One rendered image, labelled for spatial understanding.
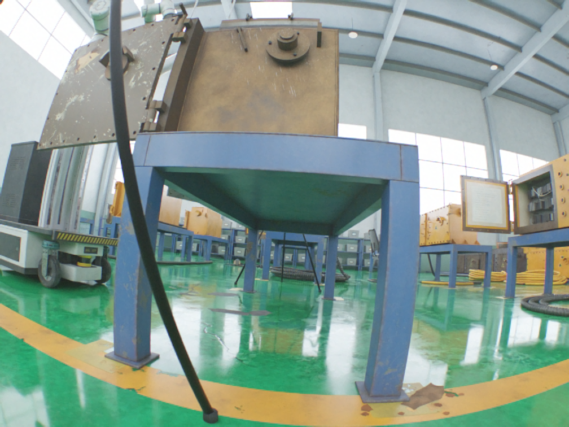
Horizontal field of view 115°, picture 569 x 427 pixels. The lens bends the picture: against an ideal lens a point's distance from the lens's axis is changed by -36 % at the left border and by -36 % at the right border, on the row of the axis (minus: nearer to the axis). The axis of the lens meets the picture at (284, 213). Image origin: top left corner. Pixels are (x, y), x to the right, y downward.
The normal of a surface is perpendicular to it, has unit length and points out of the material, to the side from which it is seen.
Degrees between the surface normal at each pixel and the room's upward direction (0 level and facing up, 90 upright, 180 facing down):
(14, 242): 90
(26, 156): 90
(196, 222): 90
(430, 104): 90
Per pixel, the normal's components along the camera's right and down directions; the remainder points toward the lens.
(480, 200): -0.09, -0.15
